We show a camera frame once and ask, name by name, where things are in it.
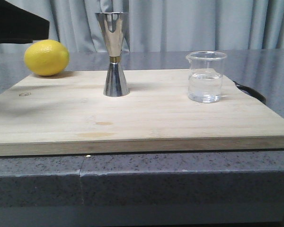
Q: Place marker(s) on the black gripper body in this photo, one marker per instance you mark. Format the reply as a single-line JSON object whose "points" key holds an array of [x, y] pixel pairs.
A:
{"points": [[18, 26]]}

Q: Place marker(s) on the silver metal jigger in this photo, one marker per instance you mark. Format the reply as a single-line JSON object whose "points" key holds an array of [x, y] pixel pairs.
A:
{"points": [[113, 26]]}

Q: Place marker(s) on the clear glass beaker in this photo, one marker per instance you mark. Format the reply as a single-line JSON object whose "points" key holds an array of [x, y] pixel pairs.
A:
{"points": [[205, 77]]}

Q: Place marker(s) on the yellow lemon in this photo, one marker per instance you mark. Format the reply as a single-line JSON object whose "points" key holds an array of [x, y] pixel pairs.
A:
{"points": [[46, 57]]}

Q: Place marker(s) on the light wooden cutting board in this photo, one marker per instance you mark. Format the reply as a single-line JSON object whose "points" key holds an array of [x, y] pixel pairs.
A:
{"points": [[68, 114]]}

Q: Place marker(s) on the grey curtain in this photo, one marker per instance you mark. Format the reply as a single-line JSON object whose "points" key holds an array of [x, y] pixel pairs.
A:
{"points": [[166, 25]]}

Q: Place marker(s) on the black cutting board handle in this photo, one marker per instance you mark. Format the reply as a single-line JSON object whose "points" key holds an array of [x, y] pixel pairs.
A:
{"points": [[251, 92]]}

